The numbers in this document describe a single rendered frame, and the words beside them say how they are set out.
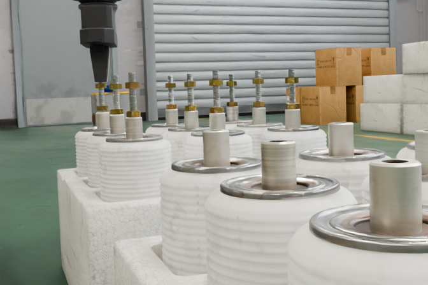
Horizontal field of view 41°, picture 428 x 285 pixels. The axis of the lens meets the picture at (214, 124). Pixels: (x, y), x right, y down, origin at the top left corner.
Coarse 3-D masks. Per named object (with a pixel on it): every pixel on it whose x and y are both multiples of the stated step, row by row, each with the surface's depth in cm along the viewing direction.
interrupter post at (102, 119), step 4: (108, 112) 98; (96, 116) 98; (100, 116) 97; (104, 116) 98; (108, 116) 98; (96, 120) 98; (100, 120) 97; (104, 120) 98; (108, 120) 98; (100, 124) 98; (104, 124) 98; (108, 124) 98; (100, 128) 98; (104, 128) 98; (108, 128) 98
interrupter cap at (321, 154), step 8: (304, 152) 53; (312, 152) 53; (320, 152) 53; (328, 152) 53; (360, 152) 52; (368, 152) 52; (376, 152) 52; (384, 152) 50; (312, 160) 49; (320, 160) 49; (328, 160) 48; (336, 160) 48; (344, 160) 48; (352, 160) 48; (360, 160) 48; (368, 160) 48
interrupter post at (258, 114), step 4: (252, 108) 95; (256, 108) 95; (260, 108) 94; (264, 108) 95; (252, 112) 95; (256, 112) 95; (260, 112) 94; (264, 112) 95; (256, 116) 95; (260, 116) 95; (264, 116) 95; (256, 120) 95; (260, 120) 95; (264, 120) 95; (256, 124) 95; (260, 124) 95; (264, 124) 95
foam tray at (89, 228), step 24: (72, 168) 104; (72, 192) 81; (96, 192) 80; (72, 216) 82; (96, 216) 68; (120, 216) 69; (144, 216) 70; (72, 240) 84; (96, 240) 68; (72, 264) 86; (96, 264) 68
